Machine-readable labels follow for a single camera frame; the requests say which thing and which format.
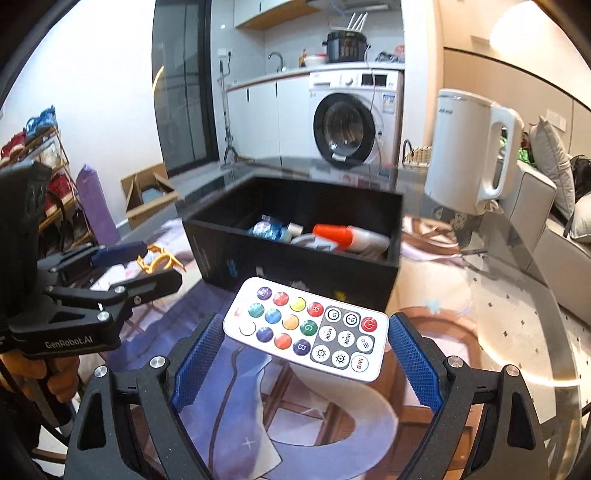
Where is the white washing machine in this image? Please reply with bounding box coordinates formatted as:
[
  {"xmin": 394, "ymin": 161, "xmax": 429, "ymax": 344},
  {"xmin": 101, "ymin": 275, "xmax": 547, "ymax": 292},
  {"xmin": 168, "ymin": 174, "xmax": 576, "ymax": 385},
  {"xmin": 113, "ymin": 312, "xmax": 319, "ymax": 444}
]
[{"xmin": 308, "ymin": 69, "xmax": 404, "ymax": 168}]

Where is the purple rolled yoga mat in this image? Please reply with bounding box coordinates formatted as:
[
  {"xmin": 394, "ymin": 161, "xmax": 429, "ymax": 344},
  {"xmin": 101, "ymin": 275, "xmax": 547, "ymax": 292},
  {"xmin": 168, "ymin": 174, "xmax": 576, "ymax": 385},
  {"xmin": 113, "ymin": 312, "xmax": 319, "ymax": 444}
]
[{"xmin": 76, "ymin": 165, "xmax": 121, "ymax": 245}]

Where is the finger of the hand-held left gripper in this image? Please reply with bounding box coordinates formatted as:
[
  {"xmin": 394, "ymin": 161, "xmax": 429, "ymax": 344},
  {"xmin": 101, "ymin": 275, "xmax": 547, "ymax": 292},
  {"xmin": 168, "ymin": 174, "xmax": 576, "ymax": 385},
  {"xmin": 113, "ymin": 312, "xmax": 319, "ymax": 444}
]
[
  {"xmin": 39, "ymin": 241, "xmax": 148, "ymax": 278},
  {"xmin": 44, "ymin": 270, "xmax": 183, "ymax": 324}
]

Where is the white electric kettle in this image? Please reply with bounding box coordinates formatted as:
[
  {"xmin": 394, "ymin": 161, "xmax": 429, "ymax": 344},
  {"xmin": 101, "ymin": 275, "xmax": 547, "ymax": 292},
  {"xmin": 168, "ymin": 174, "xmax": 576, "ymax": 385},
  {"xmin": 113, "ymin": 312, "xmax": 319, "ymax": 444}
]
[{"xmin": 424, "ymin": 88, "xmax": 525, "ymax": 214}]

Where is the person's left hand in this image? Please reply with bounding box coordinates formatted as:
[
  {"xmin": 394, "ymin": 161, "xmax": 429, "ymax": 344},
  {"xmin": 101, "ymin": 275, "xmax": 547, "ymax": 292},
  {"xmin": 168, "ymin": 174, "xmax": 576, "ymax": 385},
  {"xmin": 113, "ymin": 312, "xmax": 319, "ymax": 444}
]
[{"xmin": 0, "ymin": 354, "xmax": 83, "ymax": 416}]

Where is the round metal tin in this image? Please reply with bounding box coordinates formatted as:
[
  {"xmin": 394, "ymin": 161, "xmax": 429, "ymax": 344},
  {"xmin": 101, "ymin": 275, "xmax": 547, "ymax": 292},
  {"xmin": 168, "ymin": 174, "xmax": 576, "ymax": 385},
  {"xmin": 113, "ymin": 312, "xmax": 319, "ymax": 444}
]
[{"xmin": 291, "ymin": 233, "xmax": 340, "ymax": 253}]

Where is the open brown cardboard box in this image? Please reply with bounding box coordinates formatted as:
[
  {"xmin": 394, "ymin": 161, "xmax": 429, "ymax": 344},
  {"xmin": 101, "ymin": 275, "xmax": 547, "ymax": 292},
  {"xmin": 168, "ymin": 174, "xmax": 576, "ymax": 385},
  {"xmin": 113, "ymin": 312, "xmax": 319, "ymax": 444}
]
[{"xmin": 121, "ymin": 161, "xmax": 185, "ymax": 230}]

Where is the grey sofa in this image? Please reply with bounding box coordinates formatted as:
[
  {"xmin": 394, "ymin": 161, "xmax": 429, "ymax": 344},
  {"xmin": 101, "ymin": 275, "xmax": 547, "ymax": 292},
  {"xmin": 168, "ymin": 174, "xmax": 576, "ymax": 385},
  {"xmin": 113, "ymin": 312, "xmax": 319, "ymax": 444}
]
[{"xmin": 503, "ymin": 164, "xmax": 591, "ymax": 319}]

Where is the shoe rack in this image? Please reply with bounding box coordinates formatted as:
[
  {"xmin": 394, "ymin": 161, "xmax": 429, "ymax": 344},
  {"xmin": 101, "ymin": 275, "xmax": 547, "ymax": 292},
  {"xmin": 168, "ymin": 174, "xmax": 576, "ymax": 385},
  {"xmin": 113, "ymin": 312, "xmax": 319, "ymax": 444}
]
[{"xmin": 0, "ymin": 106, "xmax": 93, "ymax": 250}]

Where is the white wall cabinet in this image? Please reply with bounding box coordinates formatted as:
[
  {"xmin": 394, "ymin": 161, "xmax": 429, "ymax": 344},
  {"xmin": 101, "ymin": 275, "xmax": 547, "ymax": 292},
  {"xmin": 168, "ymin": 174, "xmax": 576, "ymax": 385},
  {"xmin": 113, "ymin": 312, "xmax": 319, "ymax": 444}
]
[{"xmin": 233, "ymin": 0, "xmax": 319, "ymax": 31}]

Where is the white remote control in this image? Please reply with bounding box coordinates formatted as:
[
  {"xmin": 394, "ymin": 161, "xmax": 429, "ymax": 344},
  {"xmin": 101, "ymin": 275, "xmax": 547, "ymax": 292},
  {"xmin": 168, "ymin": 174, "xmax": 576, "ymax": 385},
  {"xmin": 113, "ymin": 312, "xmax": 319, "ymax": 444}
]
[{"xmin": 223, "ymin": 277, "xmax": 391, "ymax": 383}]

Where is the black cardboard box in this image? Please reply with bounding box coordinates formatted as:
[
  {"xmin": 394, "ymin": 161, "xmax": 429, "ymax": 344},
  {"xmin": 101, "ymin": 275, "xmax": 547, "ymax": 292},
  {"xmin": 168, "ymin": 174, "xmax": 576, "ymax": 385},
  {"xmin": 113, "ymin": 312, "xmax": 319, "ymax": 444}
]
[{"xmin": 182, "ymin": 175, "xmax": 404, "ymax": 312}]

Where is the yellow plastic clip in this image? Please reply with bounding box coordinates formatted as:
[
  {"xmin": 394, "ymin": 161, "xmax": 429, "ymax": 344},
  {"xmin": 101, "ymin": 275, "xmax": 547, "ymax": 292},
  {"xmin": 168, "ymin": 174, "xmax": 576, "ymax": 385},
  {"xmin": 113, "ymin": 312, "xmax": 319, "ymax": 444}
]
[{"xmin": 137, "ymin": 244, "xmax": 185, "ymax": 274}]

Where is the white base cabinet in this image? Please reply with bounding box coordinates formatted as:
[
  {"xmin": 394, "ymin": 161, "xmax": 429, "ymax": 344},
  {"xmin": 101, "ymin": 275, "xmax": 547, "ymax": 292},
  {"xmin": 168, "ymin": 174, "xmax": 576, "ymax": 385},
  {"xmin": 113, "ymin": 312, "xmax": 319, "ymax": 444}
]
[{"xmin": 226, "ymin": 74, "xmax": 317, "ymax": 162}]

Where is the printed table mat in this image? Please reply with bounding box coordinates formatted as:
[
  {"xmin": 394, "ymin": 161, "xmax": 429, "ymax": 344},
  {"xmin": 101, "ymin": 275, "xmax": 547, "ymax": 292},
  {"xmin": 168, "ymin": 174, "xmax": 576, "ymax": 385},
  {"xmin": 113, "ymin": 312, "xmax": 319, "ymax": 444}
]
[{"xmin": 88, "ymin": 217, "xmax": 478, "ymax": 480}]

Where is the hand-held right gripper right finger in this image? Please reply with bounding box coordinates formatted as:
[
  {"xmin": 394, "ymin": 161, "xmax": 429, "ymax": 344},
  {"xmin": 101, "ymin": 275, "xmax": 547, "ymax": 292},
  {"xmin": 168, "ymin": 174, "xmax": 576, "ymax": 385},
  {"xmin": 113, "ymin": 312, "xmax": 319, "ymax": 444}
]
[{"xmin": 389, "ymin": 311, "xmax": 550, "ymax": 480}]

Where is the dark glass door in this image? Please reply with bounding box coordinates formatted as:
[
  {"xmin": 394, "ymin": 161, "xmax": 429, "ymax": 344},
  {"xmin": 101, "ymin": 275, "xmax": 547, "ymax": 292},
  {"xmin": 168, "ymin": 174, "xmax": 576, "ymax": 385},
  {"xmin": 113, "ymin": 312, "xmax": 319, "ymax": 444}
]
[{"xmin": 152, "ymin": 0, "xmax": 218, "ymax": 176}]

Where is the wicker basket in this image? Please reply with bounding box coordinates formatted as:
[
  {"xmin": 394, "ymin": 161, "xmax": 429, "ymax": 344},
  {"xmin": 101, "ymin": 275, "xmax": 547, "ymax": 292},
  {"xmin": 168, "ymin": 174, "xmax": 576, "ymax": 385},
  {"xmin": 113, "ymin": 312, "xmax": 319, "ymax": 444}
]
[{"xmin": 403, "ymin": 140, "xmax": 432, "ymax": 168}]

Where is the blue eye drop bottle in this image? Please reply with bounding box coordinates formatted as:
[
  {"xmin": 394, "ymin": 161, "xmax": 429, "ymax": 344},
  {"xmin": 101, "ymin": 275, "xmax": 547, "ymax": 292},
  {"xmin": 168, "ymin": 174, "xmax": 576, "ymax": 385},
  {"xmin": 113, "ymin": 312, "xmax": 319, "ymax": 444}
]
[{"xmin": 247, "ymin": 213, "xmax": 303, "ymax": 243}]

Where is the white glue bottle orange cap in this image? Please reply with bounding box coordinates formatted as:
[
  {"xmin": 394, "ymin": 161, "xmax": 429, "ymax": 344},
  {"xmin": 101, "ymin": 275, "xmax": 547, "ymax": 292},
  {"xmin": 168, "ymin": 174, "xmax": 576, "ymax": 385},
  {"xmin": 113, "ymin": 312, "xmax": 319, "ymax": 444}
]
[{"xmin": 313, "ymin": 224, "xmax": 391, "ymax": 259}]

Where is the mop with metal pole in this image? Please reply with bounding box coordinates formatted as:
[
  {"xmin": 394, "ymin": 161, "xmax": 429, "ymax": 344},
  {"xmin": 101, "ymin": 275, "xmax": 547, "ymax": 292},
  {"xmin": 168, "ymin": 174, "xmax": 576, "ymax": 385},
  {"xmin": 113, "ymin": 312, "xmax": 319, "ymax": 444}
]
[{"xmin": 219, "ymin": 62, "xmax": 238, "ymax": 163}]

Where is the grey striped pillow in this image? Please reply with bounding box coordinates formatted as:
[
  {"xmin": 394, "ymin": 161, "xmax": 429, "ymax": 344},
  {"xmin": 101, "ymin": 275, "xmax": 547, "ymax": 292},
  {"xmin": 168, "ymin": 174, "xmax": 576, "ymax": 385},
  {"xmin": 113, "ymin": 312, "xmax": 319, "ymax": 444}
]
[{"xmin": 529, "ymin": 116, "xmax": 578, "ymax": 222}]

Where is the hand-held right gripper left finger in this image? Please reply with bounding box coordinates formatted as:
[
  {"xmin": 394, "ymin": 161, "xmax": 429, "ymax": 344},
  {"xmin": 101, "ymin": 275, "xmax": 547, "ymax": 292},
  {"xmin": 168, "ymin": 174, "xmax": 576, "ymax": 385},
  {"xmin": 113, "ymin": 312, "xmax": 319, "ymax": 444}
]
[{"xmin": 65, "ymin": 313, "xmax": 227, "ymax": 480}]

